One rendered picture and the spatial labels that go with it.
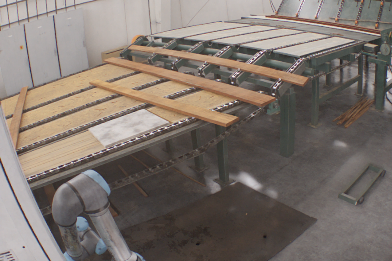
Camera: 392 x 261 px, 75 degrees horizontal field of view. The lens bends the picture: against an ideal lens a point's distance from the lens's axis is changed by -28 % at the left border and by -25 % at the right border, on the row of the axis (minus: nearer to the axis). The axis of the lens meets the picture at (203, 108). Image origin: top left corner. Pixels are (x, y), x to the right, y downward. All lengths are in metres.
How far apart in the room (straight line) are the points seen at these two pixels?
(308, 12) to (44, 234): 8.16
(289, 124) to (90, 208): 2.79
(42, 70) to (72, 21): 1.39
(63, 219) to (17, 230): 0.29
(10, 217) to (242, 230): 2.21
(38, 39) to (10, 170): 6.95
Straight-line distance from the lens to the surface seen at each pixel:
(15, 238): 0.86
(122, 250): 1.23
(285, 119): 3.57
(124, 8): 8.95
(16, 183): 0.76
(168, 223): 2.91
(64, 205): 1.05
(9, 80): 7.65
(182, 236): 2.74
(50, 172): 2.35
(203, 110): 2.78
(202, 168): 3.65
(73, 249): 1.29
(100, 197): 1.10
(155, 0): 9.09
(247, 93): 3.11
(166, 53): 5.10
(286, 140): 3.66
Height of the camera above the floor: 1.89
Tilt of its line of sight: 21 degrees down
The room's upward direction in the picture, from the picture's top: 6 degrees counter-clockwise
